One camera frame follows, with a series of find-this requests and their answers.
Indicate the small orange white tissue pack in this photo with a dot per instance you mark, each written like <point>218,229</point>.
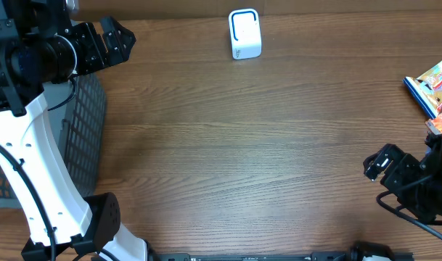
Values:
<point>435,125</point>

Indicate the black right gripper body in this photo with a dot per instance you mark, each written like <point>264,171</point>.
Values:
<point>414,188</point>

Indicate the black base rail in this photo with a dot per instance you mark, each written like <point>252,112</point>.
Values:
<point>315,256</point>

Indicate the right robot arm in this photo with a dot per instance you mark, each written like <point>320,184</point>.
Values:
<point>434,142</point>

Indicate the white barcode scanner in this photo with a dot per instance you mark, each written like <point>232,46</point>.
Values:
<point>245,34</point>

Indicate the dark grey plastic basket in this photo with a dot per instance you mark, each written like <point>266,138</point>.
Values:
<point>77,107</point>

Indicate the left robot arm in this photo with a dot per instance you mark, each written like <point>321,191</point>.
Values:
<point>58,217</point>

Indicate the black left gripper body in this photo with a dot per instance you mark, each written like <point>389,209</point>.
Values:
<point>89,53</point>

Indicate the yellow snack packet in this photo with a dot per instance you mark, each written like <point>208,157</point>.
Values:
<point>427,90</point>

